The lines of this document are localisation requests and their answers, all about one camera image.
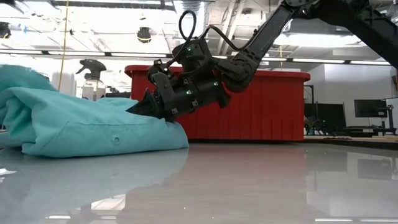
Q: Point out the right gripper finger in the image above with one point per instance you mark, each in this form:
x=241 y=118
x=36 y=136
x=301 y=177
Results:
x=146 y=110
x=150 y=98

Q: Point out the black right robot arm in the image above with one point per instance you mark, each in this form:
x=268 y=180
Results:
x=267 y=37

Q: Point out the red plastic laundry basket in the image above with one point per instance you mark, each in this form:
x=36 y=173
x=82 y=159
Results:
x=264 y=109

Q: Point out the spray bottle with grey trigger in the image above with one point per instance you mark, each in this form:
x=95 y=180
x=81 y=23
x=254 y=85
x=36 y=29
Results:
x=93 y=90

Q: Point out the small potted plant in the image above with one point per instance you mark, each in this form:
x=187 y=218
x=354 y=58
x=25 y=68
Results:
x=313 y=126

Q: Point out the large dark monitor screen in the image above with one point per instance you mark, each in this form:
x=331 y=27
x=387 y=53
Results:
x=332 y=115

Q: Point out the small black monitor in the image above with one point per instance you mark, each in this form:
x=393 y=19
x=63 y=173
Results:
x=370 y=108

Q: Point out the black ceiling dome camera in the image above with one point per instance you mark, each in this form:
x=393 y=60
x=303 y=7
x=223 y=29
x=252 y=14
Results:
x=144 y=35

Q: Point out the ribbed silver ceiling duct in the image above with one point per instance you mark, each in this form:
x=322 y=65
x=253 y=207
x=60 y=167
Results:
x=199 y=12

